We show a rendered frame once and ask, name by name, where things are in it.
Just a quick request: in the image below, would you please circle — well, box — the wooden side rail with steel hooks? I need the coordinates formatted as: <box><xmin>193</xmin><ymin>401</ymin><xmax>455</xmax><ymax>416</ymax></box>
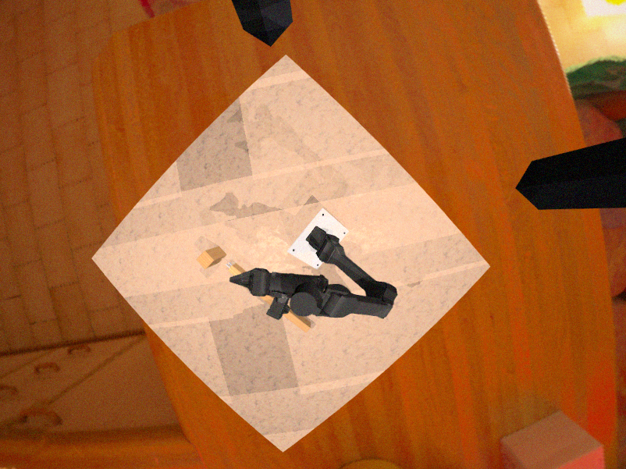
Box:
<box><xmin>226</xmin><ymin>262</ymin><xmax>311</xmax><ymax>332</ymax></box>

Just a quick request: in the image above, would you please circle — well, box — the dark wooden post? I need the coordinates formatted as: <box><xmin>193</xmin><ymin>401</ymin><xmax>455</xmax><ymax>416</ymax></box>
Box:
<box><xmin>196</xmin><ymin>247</ymin><xmax>227</xmax><ymax>269</ymax></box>

